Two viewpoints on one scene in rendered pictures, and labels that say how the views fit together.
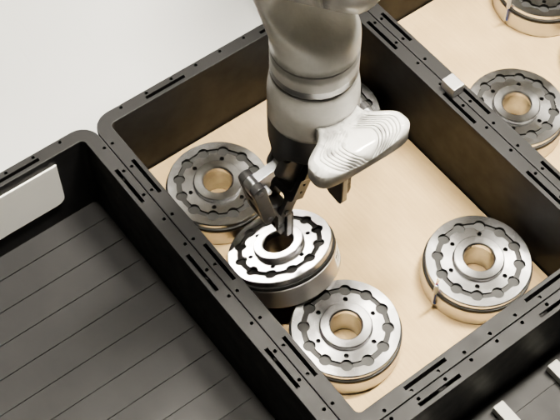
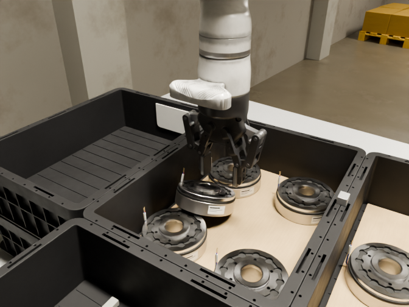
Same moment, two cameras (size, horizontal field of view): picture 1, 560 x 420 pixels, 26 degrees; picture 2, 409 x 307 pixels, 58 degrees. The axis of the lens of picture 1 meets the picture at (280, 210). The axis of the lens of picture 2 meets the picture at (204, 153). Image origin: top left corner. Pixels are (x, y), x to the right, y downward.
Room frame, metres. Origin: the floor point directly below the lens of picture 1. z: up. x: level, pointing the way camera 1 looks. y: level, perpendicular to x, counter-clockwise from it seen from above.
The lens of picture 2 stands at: (0.41, -0.49, 1.26)
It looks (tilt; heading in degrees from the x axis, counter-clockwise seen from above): 30 degrees down; 70
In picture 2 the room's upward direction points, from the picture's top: straight up
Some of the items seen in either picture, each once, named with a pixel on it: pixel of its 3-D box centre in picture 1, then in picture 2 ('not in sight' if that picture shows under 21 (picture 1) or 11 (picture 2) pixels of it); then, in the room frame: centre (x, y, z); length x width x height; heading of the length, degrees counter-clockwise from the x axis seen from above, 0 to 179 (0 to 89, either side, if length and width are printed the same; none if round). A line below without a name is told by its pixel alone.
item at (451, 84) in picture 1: (452, 85); (342, 198); (0.74, -0.17, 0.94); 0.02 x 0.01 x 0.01; 37
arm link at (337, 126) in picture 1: (327, 97); (216, 70); (0.59, -0.04, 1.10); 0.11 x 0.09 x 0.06; 35
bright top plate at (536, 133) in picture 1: (515, 107); (388, 269); (0.77, -0.24, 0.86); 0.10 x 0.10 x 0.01
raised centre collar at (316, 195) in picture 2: not in sight; (306, 191); (0.76, -0.05, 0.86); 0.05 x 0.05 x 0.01
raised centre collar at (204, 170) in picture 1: (217, 181); (234, 168); (0.67, 0.06, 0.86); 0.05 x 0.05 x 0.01
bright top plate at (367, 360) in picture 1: (345, 328); (174, 229); (0.52, -0.06, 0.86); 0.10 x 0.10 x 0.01
